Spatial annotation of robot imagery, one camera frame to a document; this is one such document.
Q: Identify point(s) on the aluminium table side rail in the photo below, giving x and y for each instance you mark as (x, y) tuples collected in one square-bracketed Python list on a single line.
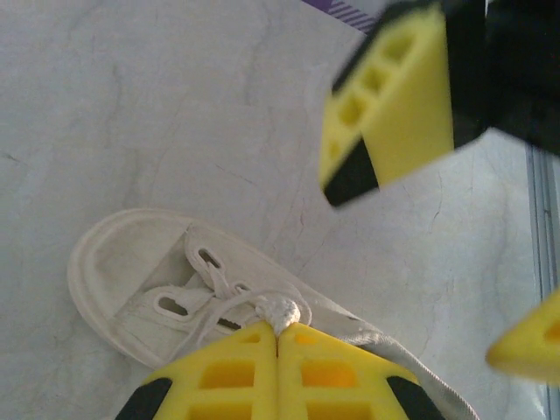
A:
[(539, 284)]

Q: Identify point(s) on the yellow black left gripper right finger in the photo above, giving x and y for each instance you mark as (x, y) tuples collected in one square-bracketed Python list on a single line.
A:
[(341, 385)]

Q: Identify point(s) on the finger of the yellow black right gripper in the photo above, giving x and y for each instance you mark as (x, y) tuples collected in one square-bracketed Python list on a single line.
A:
[(411, 109), (534, 345)]

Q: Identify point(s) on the white canvas sneaker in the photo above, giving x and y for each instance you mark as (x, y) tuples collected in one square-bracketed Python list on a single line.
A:
[(131, 262)]

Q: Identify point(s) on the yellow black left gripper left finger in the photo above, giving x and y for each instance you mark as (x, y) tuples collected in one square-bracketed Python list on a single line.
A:
[(219, 385)]

